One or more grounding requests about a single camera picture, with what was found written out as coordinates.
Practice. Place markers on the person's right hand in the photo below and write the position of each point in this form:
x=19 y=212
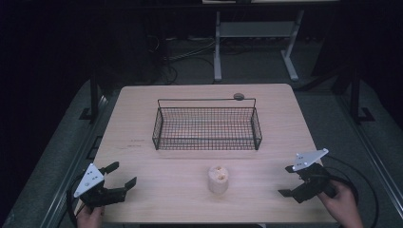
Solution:
x=342 y=205

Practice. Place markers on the small grey round knob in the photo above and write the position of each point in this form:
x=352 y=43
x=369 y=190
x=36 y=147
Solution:
x=238 y=96

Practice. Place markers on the white metal desk frame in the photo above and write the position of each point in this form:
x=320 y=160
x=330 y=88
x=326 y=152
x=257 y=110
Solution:
x=253 y=41

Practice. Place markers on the black metal stand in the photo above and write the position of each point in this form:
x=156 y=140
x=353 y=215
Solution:
x=93 y=98
x=356 y=98

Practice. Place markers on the person's left hand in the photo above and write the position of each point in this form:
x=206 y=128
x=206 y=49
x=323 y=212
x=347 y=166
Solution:
x=89 y=217

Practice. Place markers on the beige lotus root piece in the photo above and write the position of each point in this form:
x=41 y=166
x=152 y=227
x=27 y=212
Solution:
x=218 y=180

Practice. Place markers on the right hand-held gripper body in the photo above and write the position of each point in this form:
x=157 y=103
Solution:
x=310 y=175

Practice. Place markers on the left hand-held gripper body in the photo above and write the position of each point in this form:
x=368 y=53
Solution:
x=98 y=193

